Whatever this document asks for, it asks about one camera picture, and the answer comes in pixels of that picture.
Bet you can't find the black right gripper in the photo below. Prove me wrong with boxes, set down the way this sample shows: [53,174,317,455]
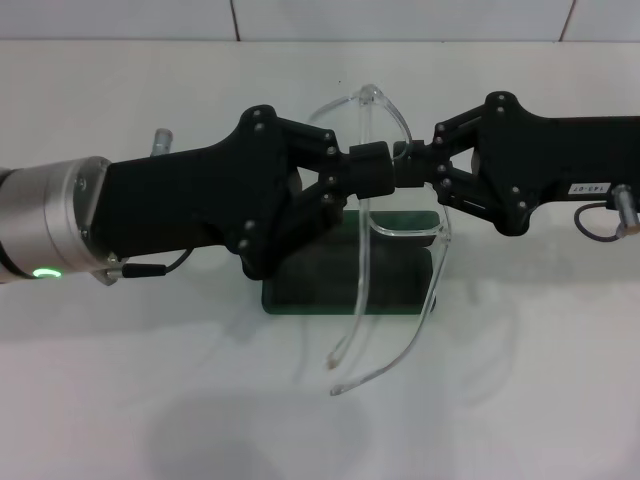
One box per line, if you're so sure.
[392,90,640,237]

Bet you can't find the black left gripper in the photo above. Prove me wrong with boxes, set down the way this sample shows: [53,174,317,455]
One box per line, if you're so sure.
[91,104,306,280]

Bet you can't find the clear transparent glasses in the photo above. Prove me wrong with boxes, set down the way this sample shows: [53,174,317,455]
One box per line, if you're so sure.
[305,83,453,399]

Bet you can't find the green glasses case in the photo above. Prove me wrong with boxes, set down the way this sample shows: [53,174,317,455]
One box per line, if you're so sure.
[260,209,443,318]

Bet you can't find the left gripper silver connector plug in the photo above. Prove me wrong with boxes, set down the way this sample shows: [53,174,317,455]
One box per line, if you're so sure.
[151,127,174,157]

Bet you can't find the gripper silver connector plug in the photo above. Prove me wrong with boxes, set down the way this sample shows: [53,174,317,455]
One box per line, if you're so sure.
[151,127,174,157]
[614,184,640,237]

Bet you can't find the right gripper silver connector plug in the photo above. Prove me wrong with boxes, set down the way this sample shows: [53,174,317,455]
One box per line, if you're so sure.
[614,184,640,237]

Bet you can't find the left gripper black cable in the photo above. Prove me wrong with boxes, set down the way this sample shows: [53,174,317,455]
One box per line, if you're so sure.
[107,246,197,279]

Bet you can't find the right gripper grey cable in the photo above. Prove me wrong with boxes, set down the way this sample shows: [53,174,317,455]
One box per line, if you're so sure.
[573,201,627,245]

